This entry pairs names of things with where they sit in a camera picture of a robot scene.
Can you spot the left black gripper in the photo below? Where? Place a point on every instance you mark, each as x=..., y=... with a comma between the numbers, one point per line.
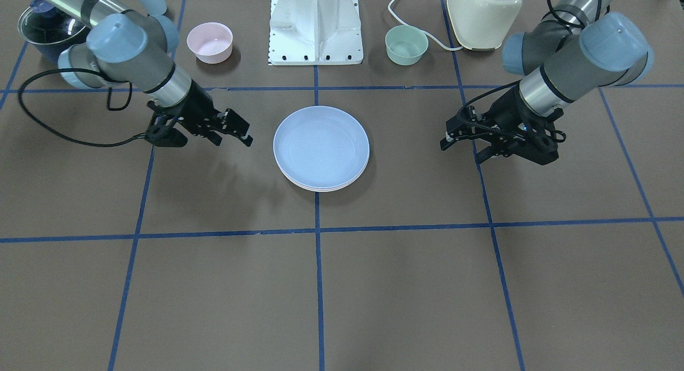
x=505, y=113

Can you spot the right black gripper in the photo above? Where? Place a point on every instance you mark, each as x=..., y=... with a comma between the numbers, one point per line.
x=197, y=110

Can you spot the light blue plate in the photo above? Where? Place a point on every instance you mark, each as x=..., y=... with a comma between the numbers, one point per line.
x=321, y=136

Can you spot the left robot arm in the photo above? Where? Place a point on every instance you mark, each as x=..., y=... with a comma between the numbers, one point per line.
x=578, y=46

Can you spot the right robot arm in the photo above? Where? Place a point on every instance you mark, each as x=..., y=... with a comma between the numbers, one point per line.
x=124, y=46

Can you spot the pink bowl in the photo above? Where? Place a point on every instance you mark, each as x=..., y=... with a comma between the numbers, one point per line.
x=211, y=42

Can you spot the green bowl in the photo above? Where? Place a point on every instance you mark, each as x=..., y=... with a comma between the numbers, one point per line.
x=405, y=45

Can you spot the cream toaster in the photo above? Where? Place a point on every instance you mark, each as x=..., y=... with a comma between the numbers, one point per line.
x=482, y=25

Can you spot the cream plate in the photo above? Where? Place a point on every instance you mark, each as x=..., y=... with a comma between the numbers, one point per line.
x=321, y=179

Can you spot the dark blue pot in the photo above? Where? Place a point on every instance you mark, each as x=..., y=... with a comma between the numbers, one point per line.
x=51, y=52

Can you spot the glass pot lid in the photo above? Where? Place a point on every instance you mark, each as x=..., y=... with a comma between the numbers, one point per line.
x=43, y=23

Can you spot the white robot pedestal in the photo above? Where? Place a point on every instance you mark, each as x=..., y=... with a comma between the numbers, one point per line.
x=315, y=33

